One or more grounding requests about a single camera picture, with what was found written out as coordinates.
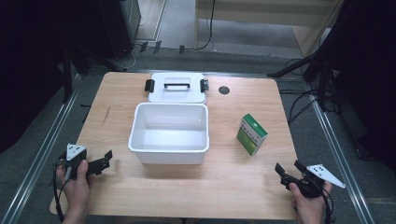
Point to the metal floor rail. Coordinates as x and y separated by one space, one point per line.
37 155
339 155

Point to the black tripod stand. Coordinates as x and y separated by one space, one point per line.
314 63

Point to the light wooden furniture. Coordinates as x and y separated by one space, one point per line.
267 18

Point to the green and white carton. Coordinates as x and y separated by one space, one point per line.
251 135

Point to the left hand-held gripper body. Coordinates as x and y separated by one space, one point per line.
74 157

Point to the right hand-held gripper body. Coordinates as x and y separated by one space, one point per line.
314 180

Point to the person's right hand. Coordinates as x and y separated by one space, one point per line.
308 207

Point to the white plastic storage box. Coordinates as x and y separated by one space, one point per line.
169 133

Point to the black curtain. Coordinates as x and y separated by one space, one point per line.
370 77
31 62

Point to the person's left hand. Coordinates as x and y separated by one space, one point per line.
76 189

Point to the black cabinet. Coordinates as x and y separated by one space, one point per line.
120 28

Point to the black round table grommet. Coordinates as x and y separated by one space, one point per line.
224 90

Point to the black metal stand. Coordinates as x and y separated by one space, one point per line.
67 74

